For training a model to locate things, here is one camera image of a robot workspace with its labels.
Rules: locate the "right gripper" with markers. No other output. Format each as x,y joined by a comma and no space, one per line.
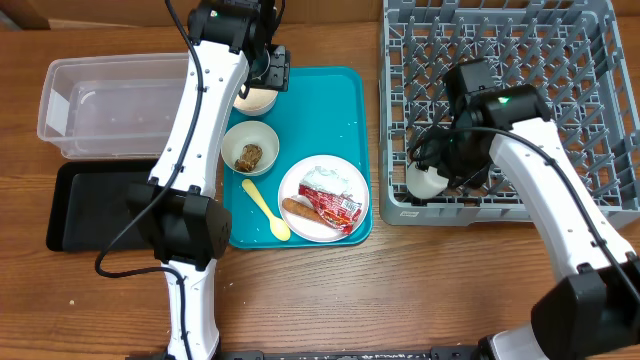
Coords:
431,155

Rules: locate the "white round plate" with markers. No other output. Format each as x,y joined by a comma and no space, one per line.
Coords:
312,231

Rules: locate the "brown food chunk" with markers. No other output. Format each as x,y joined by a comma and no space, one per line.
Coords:
250,156

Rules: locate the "white napkin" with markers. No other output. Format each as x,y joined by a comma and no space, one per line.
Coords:
326,180

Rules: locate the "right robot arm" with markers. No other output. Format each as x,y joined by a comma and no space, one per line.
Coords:
594,306

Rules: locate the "teal serving tray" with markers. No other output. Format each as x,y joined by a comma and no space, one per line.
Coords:
322,113

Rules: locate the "yellow plastic spoon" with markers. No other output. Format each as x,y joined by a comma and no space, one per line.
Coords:
278,227

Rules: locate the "clear plastic bin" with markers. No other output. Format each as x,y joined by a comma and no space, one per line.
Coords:
120,106

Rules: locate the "red snack wrapper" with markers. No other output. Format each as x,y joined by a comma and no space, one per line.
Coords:
339,211

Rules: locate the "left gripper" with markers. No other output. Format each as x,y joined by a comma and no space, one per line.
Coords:
278,77

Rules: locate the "black plastic tray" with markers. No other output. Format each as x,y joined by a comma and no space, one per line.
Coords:
89,203

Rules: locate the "white plastic cup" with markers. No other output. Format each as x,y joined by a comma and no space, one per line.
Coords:
425,184

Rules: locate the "brown sausage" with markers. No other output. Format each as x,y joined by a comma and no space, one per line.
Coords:
302,210

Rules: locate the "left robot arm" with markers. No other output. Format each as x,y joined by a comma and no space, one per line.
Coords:
230,53

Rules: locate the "white bowl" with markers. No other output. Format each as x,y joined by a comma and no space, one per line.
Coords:
250,133

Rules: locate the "grey dishwasher rack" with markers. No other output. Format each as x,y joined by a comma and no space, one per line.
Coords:
570,51

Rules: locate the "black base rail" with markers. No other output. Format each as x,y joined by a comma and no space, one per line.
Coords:
460,352

